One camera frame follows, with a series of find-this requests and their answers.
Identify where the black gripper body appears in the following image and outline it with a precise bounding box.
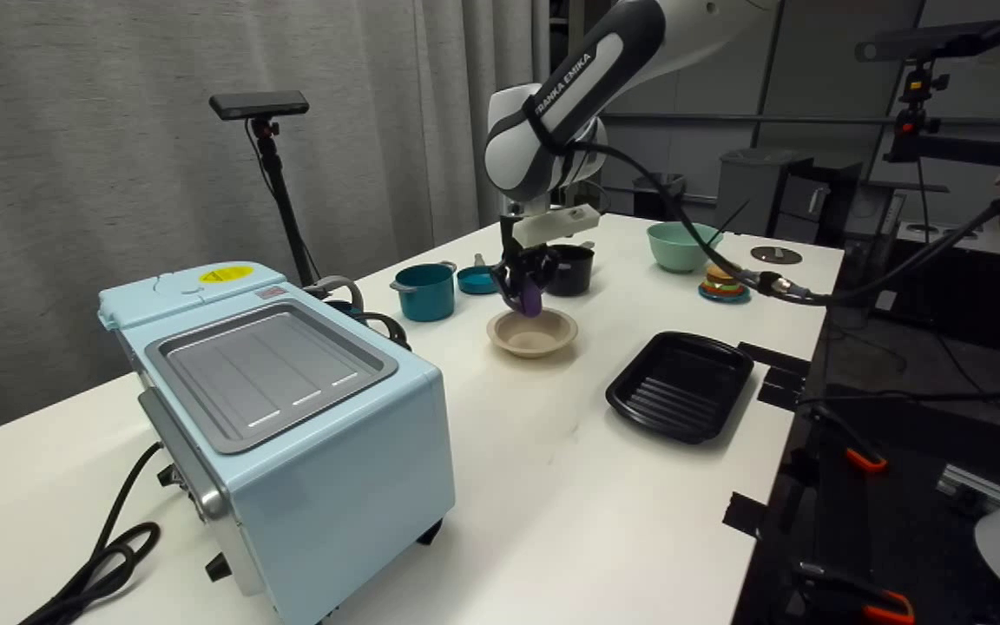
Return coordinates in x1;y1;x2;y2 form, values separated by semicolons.
501;206;602;264

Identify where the purple plush toy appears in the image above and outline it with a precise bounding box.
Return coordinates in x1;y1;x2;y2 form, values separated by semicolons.
513;282;543;317

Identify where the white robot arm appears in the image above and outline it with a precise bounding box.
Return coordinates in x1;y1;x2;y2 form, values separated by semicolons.
483;0;778;317

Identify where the black toy pot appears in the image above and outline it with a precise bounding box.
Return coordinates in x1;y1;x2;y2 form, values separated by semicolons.
545;246;595;295

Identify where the white plate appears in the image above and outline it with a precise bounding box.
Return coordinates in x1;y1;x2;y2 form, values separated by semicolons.
490;309;576;358

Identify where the teal toy pot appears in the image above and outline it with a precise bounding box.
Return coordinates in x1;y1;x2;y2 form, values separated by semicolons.
391;264;455;324

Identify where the toy burger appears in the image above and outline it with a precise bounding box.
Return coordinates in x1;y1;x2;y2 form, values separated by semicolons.
698;264;750;306

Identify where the teal pot lid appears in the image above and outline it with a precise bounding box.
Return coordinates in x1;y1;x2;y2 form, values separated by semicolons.
455;257;501;295

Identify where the mint green bowl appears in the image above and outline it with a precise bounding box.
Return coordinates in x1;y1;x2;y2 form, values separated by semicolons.
645;223;716;275

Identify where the black grill tray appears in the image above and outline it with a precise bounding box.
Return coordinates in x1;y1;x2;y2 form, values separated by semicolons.
603;335;752;446

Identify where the light blue toaster oven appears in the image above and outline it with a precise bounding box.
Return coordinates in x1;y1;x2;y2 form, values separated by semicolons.
98;262;455;625

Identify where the black camera on stand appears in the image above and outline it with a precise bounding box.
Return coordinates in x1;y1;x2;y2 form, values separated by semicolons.
207;91;317;284

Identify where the orange handled clamp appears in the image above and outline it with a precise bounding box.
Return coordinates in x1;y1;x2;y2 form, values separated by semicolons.
814;407;888;476
793;559;915;625

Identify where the black power cord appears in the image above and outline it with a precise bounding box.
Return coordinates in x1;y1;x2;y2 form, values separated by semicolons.
17;439;170;625

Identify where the orange handled clamp near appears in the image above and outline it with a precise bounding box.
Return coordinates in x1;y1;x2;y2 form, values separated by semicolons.
793;559;915;625

